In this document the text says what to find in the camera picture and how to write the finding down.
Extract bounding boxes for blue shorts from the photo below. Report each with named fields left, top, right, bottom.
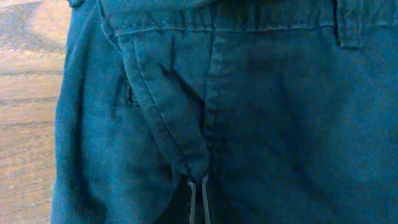
left=51, top=0, right=397, bottom=224

